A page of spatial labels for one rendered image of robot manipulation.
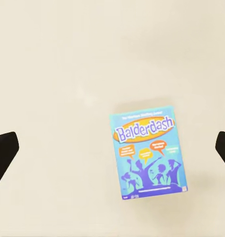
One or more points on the board game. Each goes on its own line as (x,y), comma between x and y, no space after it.
(148,153)

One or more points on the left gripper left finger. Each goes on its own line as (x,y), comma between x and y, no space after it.
(9,146)

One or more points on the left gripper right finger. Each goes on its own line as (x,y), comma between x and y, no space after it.
(220,144)

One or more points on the bed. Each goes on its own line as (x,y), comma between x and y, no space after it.
(65,66)

